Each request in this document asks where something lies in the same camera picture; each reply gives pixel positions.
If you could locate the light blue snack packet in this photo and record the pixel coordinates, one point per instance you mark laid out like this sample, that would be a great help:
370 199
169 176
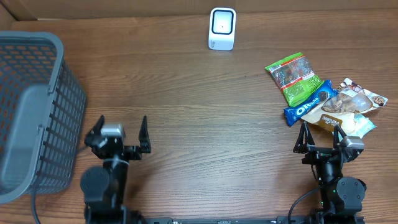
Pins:
363 126

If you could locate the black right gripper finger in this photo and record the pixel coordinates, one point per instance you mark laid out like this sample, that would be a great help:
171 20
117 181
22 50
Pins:
338 135
305 142

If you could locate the beige mushroom snack bag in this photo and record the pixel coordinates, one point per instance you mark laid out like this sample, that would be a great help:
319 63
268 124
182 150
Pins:
352 99

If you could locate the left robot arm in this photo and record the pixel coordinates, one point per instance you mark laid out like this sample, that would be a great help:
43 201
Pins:
104 186

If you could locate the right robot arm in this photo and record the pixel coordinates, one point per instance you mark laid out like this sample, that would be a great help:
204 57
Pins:
341 197

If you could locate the green Haribo candy bag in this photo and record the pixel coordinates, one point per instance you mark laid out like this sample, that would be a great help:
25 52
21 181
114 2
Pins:
295 78

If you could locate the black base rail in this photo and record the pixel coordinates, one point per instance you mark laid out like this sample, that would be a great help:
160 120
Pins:
277 220

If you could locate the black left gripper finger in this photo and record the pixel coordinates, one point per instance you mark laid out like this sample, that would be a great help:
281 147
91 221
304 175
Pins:
94 136
145 145

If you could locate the white barcode scanner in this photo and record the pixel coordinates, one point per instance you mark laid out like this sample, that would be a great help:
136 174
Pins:
222 28

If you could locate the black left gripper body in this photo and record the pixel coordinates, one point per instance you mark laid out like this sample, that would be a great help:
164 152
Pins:
132 153

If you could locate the grey plastic shopping basket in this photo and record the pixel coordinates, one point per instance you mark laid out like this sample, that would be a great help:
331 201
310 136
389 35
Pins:
42 112

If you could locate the dark blue snack packet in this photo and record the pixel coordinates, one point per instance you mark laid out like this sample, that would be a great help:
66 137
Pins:
320 95

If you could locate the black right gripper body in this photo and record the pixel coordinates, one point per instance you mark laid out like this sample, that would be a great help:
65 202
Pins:
316 155

